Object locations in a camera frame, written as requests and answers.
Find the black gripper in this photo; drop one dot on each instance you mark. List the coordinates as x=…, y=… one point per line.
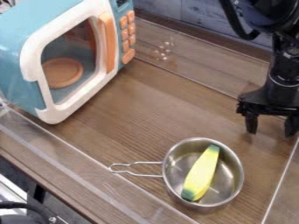
x=276, y=100

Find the orange microwave turntable plate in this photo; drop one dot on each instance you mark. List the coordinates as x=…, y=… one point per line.
x=61, y=71

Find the blue toy microwave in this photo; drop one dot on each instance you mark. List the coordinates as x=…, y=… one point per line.
x=92, y=31

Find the silver pot with wire handle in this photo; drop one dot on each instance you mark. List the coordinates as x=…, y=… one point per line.
x=176, y=163

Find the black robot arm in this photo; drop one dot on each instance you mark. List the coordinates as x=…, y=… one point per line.
x=276, y=17

